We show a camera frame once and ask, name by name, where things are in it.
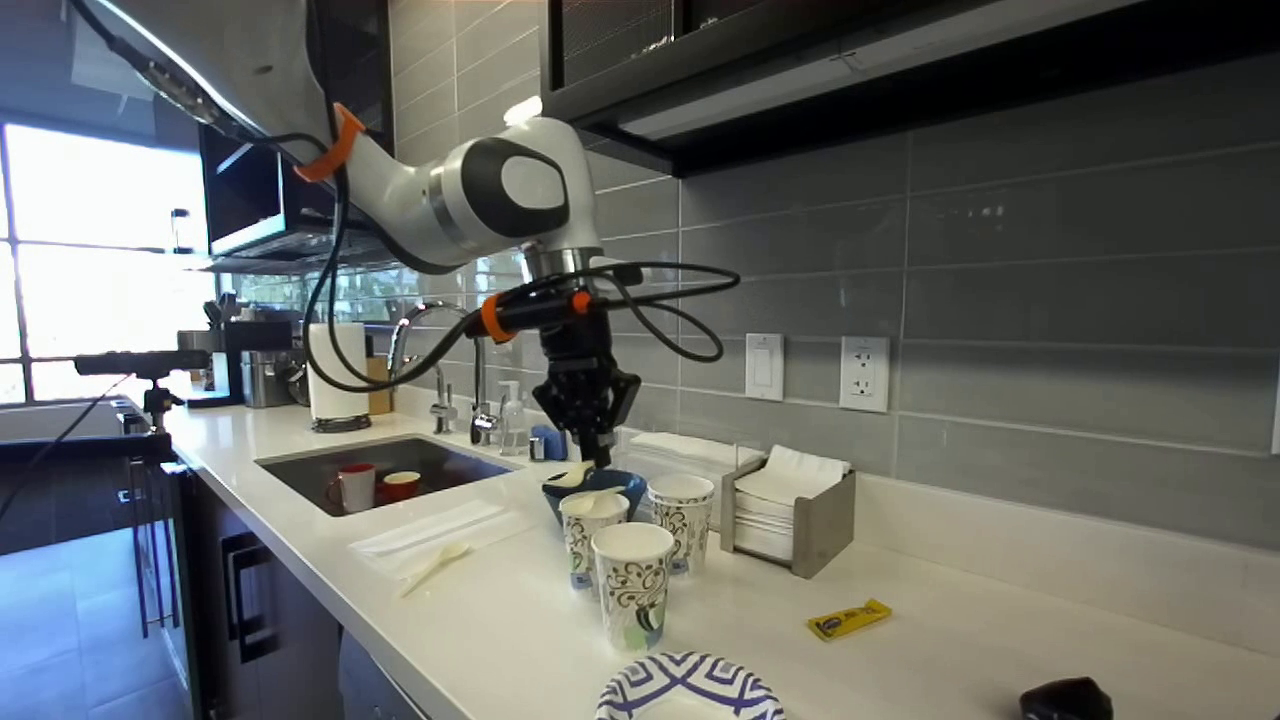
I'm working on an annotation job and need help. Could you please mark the dark upper cabinet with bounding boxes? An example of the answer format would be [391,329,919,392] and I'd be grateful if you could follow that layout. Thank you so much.
[543,0,1280,176]

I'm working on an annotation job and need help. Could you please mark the cream plastic spoon on counter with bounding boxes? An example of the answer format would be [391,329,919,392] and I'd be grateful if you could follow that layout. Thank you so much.
[400,542,474,597]

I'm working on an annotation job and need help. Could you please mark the chrome faucet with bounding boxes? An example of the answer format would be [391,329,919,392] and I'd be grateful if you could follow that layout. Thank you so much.
[387,300,497,446]

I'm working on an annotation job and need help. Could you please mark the yellow packet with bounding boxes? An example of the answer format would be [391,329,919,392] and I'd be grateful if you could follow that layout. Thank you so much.
[806,599,890,641]

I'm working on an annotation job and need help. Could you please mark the black cable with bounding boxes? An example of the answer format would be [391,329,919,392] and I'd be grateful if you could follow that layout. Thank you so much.
[299,130,744,394]

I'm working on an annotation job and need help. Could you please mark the stainless steel sink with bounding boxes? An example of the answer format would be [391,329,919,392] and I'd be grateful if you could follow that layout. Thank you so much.
[265,441,499,516]

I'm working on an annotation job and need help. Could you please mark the white light switch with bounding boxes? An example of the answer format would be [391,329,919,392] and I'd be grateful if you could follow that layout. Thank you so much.
[744,333,782,399]

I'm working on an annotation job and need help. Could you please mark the clear soap bottle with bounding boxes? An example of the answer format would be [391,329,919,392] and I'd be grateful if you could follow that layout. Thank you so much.
[499,381,528,457]

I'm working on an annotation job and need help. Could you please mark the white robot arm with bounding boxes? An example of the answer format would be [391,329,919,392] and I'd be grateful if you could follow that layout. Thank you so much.
[79,0,636,435]

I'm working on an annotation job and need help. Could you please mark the blue sponge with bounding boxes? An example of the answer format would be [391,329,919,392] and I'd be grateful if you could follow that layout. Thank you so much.
[532,424,568,461]

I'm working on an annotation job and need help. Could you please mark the camera on tripod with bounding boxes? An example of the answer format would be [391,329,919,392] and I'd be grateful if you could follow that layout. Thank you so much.
[70,348,213,430]

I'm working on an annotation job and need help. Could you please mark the paper towel roll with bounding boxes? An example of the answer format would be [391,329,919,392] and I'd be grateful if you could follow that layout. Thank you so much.
[308,324,368,430]

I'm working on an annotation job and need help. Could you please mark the patterned paper cup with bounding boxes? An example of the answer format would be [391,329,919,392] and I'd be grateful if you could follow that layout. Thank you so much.
[644,474,715,572]
[592,522,676,650]
[561,490,627,588]

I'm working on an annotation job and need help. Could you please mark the black object on counter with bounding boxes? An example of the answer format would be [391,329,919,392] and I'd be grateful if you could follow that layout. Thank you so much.
[1018,676,1110,720]

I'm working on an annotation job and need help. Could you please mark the napkin holder with napkins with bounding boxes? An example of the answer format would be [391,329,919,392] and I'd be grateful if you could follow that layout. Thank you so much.
[720,443,857,575]

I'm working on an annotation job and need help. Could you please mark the blue patterned paper plate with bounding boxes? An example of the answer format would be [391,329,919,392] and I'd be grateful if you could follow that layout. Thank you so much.
[596,650,782,720]

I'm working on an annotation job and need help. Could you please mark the cream plastic spoon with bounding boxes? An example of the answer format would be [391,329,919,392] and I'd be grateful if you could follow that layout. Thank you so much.
[547,461,596,489]
[400,542,474,597]

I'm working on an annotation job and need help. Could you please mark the red cup in sink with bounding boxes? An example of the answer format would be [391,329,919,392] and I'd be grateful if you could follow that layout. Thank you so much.
[376,472,421,503]

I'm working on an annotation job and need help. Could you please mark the white cup in sink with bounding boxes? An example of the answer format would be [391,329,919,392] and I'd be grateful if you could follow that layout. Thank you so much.
[335,464,376,510]

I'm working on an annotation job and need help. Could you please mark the white wall outlet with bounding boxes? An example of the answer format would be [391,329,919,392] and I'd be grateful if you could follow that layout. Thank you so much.
[841,337,890,411]

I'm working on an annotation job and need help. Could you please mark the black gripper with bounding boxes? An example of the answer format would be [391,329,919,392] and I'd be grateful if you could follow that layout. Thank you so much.
[536,283,638,435]

